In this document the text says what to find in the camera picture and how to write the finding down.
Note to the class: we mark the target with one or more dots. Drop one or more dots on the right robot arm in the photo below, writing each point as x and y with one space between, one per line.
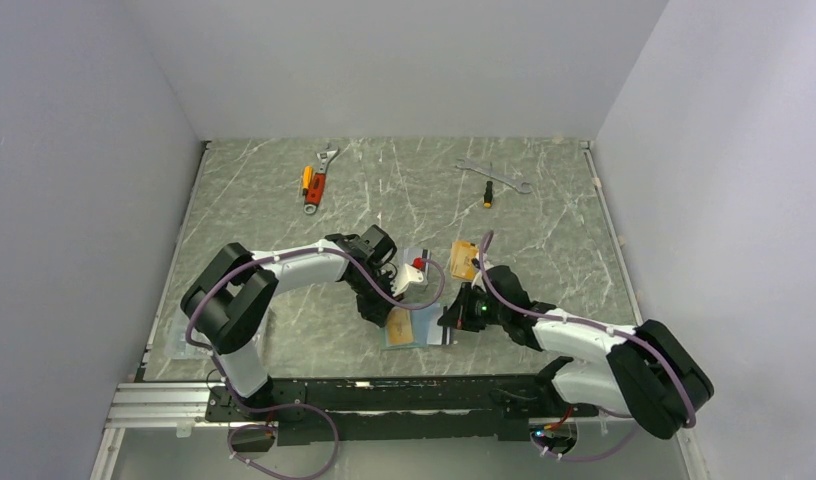
639 372

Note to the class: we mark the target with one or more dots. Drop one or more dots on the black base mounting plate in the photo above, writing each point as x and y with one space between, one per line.
503 407

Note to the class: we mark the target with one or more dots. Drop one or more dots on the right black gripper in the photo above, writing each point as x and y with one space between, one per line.
458 316

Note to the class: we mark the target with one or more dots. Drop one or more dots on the green card holder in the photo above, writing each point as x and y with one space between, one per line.
421 320

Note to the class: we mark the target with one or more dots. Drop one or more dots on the aluminium rail frame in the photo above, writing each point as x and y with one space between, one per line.
180 406

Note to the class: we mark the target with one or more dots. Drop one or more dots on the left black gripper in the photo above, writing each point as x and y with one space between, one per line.
374 312

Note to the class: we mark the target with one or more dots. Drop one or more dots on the silver VIP card stack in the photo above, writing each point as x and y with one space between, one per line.
409 254

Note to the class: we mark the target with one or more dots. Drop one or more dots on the clear plastic bag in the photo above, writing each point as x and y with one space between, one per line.
178 348

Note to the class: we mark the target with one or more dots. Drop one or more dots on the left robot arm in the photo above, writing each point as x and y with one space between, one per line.
229 300

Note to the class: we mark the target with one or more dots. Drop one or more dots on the red adjustable wrench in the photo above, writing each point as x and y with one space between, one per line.
314 196

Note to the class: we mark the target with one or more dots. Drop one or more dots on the silver open-end spanner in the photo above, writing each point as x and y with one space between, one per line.
517 183

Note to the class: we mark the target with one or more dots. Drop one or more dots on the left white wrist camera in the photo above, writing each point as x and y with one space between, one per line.
410 277

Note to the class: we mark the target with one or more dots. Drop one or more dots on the black yellow small screwdriver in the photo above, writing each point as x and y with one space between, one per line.
489 192

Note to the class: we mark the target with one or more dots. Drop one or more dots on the yellow handled screwdriver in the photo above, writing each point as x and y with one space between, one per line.
307 176

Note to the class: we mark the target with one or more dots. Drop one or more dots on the orange card stack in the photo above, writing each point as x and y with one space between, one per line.
462 257

